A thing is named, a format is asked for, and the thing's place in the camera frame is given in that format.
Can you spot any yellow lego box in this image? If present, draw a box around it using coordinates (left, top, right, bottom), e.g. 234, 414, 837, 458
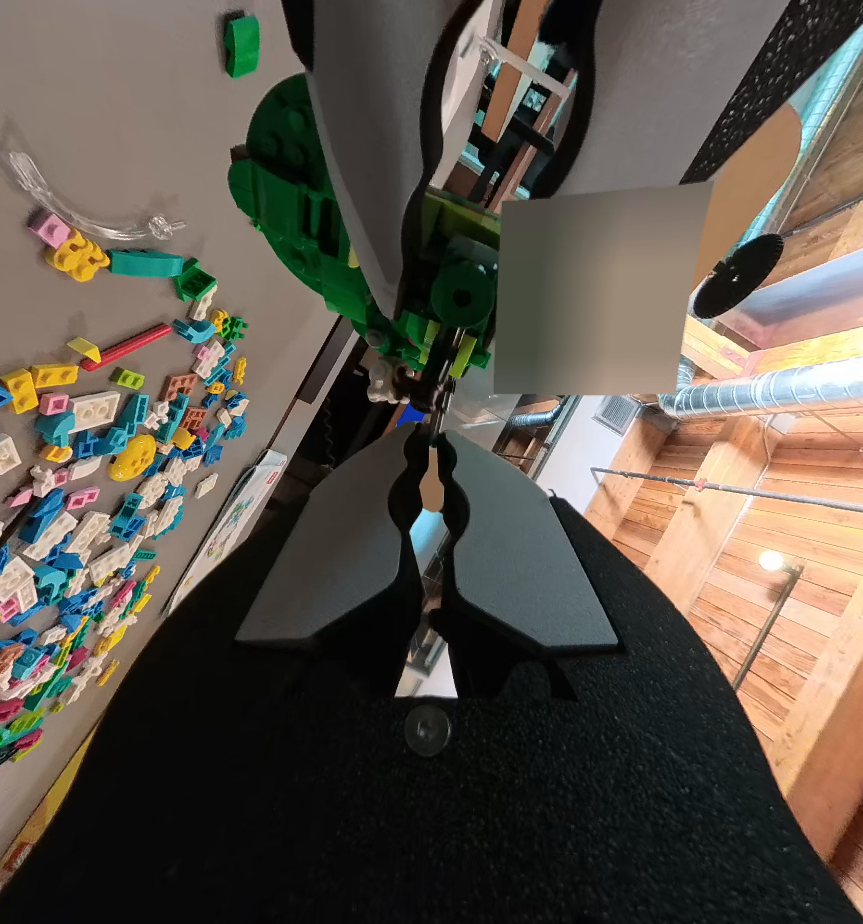
0, 729, 95, 919

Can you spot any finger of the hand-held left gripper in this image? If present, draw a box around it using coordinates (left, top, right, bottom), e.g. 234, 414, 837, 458
303, 0, 492, 320
538, 0, 795, 202

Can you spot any green square lego brick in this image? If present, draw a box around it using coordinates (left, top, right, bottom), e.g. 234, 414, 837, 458
173, 257, 219, 303

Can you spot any red lego bar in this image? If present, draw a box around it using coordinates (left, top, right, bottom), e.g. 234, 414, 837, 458
81, 322, 175, 373

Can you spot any teal curved lego brick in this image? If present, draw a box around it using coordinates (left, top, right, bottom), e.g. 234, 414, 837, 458
106, 248, 186, 280

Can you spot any green lego model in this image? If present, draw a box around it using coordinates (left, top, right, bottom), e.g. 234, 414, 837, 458
227, 72, 502, 434

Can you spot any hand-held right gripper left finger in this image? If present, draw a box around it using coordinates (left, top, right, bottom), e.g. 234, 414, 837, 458
234, 424, 421, 645

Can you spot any transparent curved lego piece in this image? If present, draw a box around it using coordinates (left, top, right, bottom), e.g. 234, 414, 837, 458
0, 136, 189, 244

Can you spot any white wall vent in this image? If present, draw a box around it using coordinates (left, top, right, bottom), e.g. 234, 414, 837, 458
592, 394, 639, 436

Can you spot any black ceiling pipe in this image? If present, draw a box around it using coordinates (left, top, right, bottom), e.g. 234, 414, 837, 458
589, 465, 863, 519

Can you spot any black round fan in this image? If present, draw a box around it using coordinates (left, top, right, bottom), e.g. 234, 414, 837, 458
690, 234, 786, 320

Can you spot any green curved lego brick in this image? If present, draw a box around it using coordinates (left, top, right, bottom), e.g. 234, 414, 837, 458
223, 12, 261, 79

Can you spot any pile of loose lego bricks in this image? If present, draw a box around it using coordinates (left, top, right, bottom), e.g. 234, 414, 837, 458
0, 303, 251, 789

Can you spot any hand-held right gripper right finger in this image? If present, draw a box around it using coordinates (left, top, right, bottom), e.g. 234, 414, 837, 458
435, 429, 620, 656

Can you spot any lego instruction booklet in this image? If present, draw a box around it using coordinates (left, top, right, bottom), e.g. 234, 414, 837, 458
167, 448, 289, 616

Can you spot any silver air duct with vents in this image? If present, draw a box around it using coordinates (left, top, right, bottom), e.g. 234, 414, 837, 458
657, 356, 863, 421

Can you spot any yellow lego flower piece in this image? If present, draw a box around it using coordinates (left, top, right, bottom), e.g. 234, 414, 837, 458
45, 231, 111, 283

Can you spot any pink lego brick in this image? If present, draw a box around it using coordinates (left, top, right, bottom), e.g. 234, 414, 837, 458
28, 210, 72, 251

